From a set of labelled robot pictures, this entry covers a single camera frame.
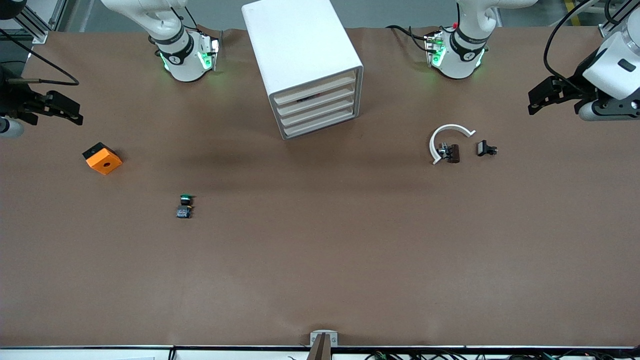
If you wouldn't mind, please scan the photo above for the white plastic drawer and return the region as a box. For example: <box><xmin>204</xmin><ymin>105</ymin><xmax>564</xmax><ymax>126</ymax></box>
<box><xmin>275</xmin><ymin>81</ymin><xmax>359</xmax><ymax>117</ymax></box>
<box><xmin>277</xmin><ymin>93</ymin><xmax>360</xmax><ymax>128</ymax></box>
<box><xmin>272</xmin><ymin>70</ymin><xmax>359</xmax><ymax>107</ymax></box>
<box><xmin>280</xmin><ymin>105</ymin><xmax>360</xmax><ymax>138</ymax></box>

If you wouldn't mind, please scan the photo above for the white drawer cabinet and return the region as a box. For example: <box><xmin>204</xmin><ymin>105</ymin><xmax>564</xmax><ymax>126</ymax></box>
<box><xmin>242</xmin><ymin>0</ymin><xmax>364</xmax><ymax>141</ymax></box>

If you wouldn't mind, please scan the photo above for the orange box with hole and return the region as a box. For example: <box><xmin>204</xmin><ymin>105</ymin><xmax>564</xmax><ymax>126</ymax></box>
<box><xmin>82</xmin><ymin>142</ymin><xmax>123</xmax><ymax>176</ymax></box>

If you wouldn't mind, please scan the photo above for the white curved plastic piece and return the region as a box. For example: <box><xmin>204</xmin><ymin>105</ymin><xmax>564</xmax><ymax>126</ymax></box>
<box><xmin>429</xmin><ymin>124</ymin><xmax>476</xmax><ymax>166</ymax></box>

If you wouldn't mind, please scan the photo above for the brown small component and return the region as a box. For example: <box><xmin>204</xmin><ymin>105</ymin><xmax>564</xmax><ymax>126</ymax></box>
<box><xmin>437</xmin><ymin>143</ymin><xmax>461</xmax><ymax>164</ymax></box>

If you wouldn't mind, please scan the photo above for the brown paper table cover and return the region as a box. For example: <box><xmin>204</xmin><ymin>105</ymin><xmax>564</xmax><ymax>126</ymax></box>
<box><xmin>0</xmin><ymin>25</ymin><xmax>640</xmax><ymax>348</ymax></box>

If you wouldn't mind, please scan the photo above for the aluminium frame profile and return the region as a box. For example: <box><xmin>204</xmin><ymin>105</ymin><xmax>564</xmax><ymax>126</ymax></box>
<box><xmin>15</xmin><ymin>0</ymin><xmax>68</xmax><ymax>45</ymax></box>
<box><xmin>597</xmin><ymin>0</ymin><xmax>631</xmax><ymax>39</ymax></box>

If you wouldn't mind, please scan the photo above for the green push button switch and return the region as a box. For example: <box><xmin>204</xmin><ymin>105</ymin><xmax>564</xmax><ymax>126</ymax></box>
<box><xmin>176</xmin><ymin>194</ymin><xmax>196</xmax><ymax>219</ymax></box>

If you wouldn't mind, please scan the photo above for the black base cable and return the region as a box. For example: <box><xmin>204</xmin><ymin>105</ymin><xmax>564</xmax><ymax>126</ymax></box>
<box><xmin>386</xmin><ymin>22</ymin><xmax>451</xmax><ymax>53</ymax></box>

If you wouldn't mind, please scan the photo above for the white table edge rail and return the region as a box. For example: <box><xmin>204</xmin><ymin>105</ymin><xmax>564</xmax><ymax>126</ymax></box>
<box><xmin>0</xmin><ymin>347</ymin><xmax>640</xmax><ymax>360</ymax></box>

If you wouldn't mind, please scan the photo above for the grey metal bracket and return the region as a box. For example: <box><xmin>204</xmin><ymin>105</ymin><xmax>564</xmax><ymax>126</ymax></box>
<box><xmin>310</xmin><ymin>330</ymin><xmax>339</xmax><ymax>347</ymax></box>

